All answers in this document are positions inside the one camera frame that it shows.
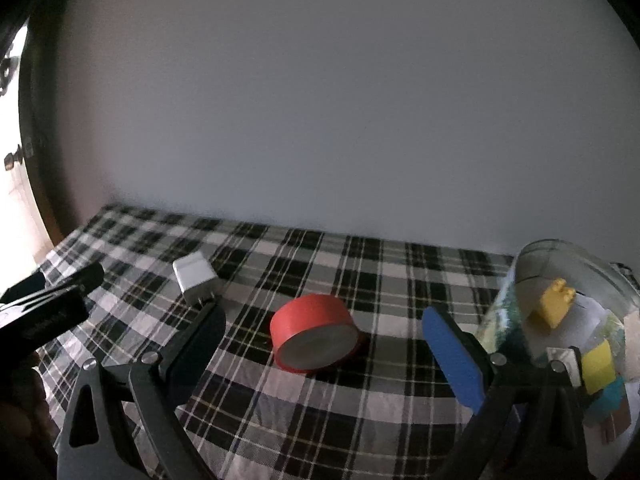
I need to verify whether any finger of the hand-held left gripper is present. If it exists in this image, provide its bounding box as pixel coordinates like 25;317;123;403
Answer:
42;262;106;297

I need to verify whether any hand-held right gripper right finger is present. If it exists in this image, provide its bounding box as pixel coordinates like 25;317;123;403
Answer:
422;307;587;480

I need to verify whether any yellow cube block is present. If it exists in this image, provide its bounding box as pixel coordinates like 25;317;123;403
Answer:
580;339;617;395

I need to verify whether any printed round tin container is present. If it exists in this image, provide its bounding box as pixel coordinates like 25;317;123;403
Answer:
472;239;640;480

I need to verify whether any brown wooden door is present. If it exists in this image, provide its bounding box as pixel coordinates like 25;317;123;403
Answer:
0;7;81;261

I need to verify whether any black white plaid cloth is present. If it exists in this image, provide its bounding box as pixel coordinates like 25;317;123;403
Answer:
35;202;531;480

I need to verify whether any teal toy block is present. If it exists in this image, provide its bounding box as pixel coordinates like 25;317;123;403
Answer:
582;377;628;423

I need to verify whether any person's left hand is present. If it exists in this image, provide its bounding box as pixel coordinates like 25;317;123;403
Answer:
0;350;57;466

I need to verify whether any red tape roll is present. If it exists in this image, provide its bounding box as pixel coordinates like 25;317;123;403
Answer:
270;295;365;374

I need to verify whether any yellow toy brick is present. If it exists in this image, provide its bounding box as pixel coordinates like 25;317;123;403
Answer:
531;278;577;331

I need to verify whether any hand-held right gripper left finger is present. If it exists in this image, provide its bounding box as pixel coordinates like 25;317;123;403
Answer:
56;302;227;480

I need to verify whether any white charger plug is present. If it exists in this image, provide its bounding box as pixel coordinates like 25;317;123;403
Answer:
172;254;223;308

